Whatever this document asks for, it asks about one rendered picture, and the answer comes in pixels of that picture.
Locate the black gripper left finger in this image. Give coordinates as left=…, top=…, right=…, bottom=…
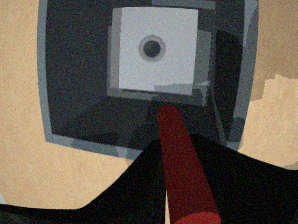
left=0, top=139, right=166, bottom=224

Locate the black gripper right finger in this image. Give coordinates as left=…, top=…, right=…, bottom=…
left=189, top=133, right=298, bottom=224

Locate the white square plate with hole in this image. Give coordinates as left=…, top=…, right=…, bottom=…
left=110, top=7, right=198, bottom=95

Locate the dark grey open box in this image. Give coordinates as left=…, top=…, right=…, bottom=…
left=36, top=0, right=259, bottom=160

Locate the dark red peg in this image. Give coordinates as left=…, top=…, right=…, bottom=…
left=157, top=105, right=221, bottom=224

